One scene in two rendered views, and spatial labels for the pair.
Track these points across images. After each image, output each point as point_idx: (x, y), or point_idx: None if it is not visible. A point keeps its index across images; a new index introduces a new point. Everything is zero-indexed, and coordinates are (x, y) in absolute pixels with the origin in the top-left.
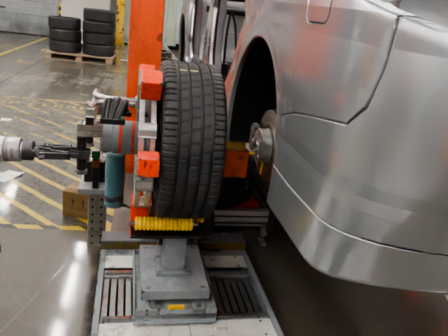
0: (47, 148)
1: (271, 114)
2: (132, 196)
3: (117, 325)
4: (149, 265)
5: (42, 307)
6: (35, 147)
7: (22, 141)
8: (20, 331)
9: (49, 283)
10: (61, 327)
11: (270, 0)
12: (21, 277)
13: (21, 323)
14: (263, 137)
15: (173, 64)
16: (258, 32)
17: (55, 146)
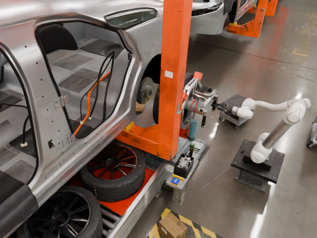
0: (225, 105)
1: (146, 80)
2: (188, 126)
3: (195, 146)
4: (179, 145)
5: (213, 172)
6: (229, 108)
7: (233, 107)
8: (222, 165)
9: (208, 182)
10: (209, 161)
11: (159, 40)
12: (218, 190)
13: (221, 168)
14: (152, 86)
15: (186, 73)
16: (154, 55)
17: (222, 107)
